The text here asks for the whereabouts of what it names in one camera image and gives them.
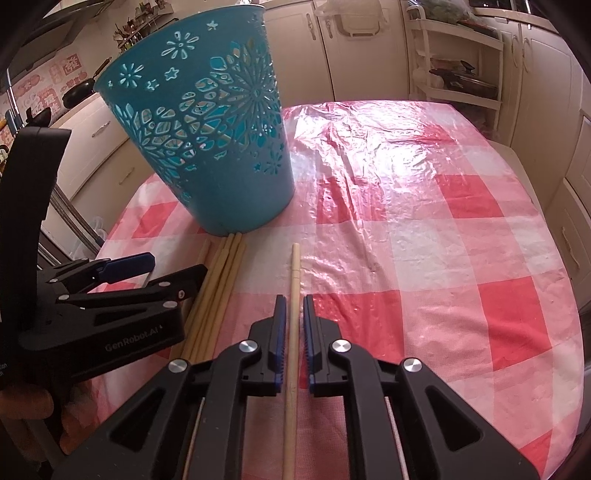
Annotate pink wall stickers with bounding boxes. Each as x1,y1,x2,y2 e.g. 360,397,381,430
7,52,89,121

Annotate range hood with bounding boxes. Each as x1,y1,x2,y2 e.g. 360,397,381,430
0,0,90,70

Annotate person's left hand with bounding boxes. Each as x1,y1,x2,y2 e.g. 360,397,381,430
0,376,95,444

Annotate white hanging plastic bag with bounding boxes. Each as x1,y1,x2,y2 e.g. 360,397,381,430
318,0,394,38

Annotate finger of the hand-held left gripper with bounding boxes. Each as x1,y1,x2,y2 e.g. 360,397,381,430
39,252,156,296
55,264,208,319

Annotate blue perforated plastic basket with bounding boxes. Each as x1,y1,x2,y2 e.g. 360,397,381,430
93,4,296,236

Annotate bundle of wooden sticks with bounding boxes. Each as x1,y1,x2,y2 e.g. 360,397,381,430
181,235,230,361

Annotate black wok with handle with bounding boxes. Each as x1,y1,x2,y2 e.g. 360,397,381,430
61,55,113,110

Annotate small black pan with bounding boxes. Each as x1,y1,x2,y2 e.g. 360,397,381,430
24,107,52,128

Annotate white shelf rack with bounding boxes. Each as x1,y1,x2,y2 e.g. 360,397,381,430
405,17,505,139

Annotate tall cream cabinet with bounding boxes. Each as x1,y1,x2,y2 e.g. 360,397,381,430
501,16,591,282

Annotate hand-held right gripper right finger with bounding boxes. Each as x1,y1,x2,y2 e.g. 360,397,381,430
302,295,539,480

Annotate clear bag of vegetables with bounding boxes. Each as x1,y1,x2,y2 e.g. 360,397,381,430
413,0,483,25

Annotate red white checked tablecloth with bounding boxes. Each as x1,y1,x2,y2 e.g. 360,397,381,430
90,99,585,480

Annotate cream cabinet with doors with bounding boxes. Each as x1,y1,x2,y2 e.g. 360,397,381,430
261,0,413,106

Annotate kitchen utensil rack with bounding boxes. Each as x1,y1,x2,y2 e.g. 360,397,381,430
112,14,149,48

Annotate dark pot with lid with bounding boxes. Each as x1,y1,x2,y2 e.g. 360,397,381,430
428,65,500,100

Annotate metal appliance handle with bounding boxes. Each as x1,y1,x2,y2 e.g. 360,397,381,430
46,182,103,247

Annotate cream cabinet with drawers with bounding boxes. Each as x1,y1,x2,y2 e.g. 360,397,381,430
48,95,155,206

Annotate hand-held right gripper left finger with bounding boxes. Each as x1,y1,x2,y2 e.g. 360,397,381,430
48,294,287,480

